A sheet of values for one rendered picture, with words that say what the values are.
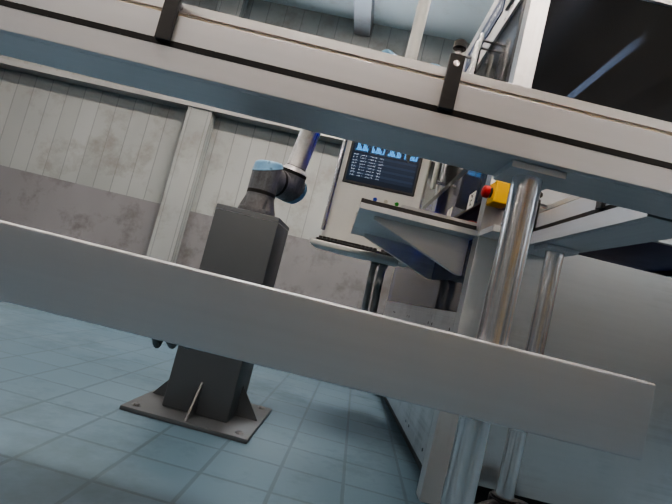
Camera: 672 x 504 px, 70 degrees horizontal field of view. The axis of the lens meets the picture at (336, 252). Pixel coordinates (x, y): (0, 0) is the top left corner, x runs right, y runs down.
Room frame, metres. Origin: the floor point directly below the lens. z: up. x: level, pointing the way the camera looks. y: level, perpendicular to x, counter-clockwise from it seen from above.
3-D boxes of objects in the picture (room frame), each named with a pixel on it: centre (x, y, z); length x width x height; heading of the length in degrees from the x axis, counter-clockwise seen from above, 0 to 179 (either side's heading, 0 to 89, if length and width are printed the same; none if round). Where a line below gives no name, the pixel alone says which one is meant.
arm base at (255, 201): (1.91, 0.35, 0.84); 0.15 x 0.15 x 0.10
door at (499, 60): (1.82, -0.46, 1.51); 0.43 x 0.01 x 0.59; 0
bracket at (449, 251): (1.66, -0.27, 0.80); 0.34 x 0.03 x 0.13; 90
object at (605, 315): (2.57, -0.95, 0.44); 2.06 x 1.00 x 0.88; 0
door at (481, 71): (2.28, -0.46, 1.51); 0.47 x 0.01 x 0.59; 0
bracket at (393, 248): (2.16, -0.28, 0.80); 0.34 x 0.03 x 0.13; 90
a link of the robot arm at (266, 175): (1.92, 0.35, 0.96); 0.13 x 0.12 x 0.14; 143
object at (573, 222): (1.20, -0.61, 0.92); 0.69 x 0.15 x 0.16; 0
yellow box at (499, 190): (1.49, -0.47, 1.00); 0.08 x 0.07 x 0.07; 90
